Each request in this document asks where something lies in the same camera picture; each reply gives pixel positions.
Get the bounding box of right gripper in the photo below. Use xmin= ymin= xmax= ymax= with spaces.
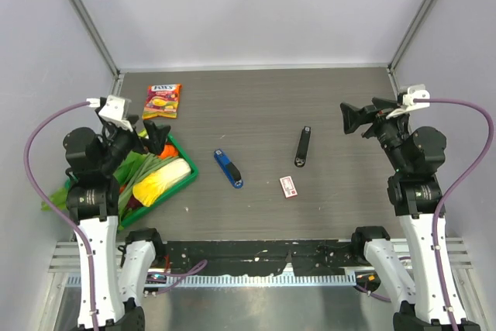
xmin=341 ymin=97 xmax=412 ymax=173

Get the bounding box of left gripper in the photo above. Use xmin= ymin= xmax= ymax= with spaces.
xmin=99 ymin=114 xmax=170 ymax=173

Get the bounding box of blue stapler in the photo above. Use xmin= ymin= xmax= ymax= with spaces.
xmin=214 ymin=149 xmax=243 ymax=188

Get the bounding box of red white staple box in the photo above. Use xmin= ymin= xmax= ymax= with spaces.
xmin=280 ymin=176 xmax=298 ymax=198

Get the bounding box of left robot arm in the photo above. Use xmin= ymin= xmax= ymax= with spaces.
xmin=64 ymin=120 xmax=171 ymax=330

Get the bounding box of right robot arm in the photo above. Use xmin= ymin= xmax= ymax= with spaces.
xmin=340 ymin=91 xmax=480 ymax=330

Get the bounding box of black stapler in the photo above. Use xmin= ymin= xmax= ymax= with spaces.
xmin=294 ymin=126 xmax=311 ymax=167

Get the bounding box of orange carrot toy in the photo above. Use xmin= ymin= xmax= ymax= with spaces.
xmin=158 ymin=143 xmax=179 ymax=159

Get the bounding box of green plastic tray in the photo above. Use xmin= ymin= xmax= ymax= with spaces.
xmin=63 ymin=127 xmax=198 ymax=229

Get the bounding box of candy snack bag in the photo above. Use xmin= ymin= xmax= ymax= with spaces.
xmin=142 ymin=84 xmax=182 ymax=119

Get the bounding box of napa cabbage toy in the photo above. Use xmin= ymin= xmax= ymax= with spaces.
xmin=133 ymin=158 xmax=191 ymax=207

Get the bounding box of green leafy vegetable toy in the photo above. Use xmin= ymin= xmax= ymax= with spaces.
xmin=49 ymin=185 xmax=69 ymax=211

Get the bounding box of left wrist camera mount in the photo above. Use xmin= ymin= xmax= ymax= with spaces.
xmin=98 ymin=95 xmax=133 ymax=131

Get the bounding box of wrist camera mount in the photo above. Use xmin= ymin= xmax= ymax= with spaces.
xmin=98 ymin=95 xmax=133 ymax=131
xmin=386 ymin=84 xmax=430 ymax=119

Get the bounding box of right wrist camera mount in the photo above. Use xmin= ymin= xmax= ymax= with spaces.
xmin=386 ymin=84 xmax=430 ymax=119

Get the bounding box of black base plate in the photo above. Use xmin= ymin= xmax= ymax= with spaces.
xmin=151 ymin=240 xmax=370 ymax=277

